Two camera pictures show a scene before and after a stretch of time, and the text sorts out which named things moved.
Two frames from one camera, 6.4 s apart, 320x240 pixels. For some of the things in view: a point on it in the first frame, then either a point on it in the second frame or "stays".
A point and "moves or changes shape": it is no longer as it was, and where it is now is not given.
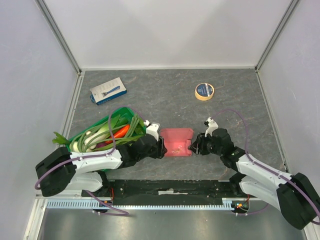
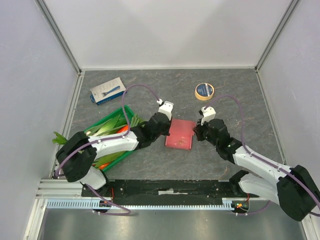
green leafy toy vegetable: [60, 139] stays
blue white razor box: [107, 91] stays
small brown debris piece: [177, 150] -> [182, 141]
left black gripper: [161, 149] -> [166, 132]
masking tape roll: [204, 91] stays
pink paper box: [177, 141] moves or changes shape
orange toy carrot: [120, 133] stays
